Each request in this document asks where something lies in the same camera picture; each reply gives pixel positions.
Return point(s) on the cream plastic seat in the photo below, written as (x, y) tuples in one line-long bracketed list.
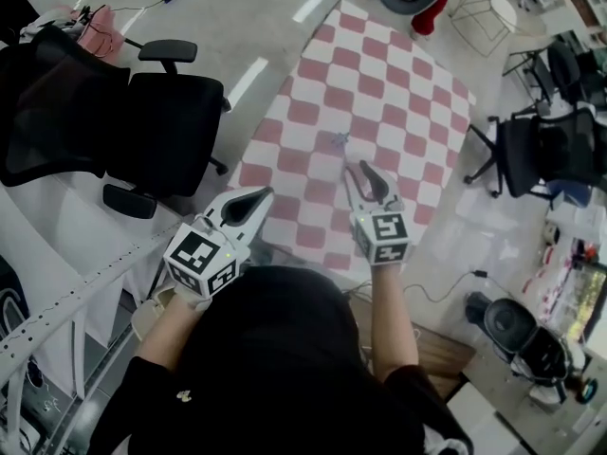
[(144, 320)]

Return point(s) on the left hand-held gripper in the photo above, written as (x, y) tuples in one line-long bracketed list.
[(196, 254)]

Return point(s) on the white box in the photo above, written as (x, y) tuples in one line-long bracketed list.
[(479, 415)]

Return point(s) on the black folding chair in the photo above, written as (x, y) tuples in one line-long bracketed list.
[(564, 69)]

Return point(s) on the red white checkered tablecloth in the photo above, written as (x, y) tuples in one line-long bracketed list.
[(379, 88)]

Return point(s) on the black rounded shell device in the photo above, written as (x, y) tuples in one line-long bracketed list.
[(507, 325)]

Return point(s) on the person's left forearm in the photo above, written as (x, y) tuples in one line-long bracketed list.
[(166, 334)]

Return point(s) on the wooden slat bench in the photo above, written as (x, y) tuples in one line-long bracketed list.
[(441, 353)]

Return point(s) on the person's left hand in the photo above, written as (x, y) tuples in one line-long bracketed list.
[(194, 301)]

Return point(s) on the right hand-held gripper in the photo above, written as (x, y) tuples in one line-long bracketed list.
[(389, 230)]

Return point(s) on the white metal shelf rack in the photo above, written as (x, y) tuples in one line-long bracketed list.
[(57, 296)]

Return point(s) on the black mesh office chair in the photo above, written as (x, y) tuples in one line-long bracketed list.
[(521, 154)]

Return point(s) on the black white printed panel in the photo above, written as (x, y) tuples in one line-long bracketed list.
[(12, 311)]

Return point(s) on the pink bag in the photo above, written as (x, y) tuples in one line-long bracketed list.
[(102, 36)]

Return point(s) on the person's right forearm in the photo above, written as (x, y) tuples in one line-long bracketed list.
[(391, 320)]

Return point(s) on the person's black top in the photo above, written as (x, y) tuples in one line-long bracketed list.
[(275, 358)]

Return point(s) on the black office chair with armrests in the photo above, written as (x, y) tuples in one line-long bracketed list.
[(166, 126)]

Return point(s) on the blue padded chair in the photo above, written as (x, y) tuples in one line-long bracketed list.
[(571, 192)]

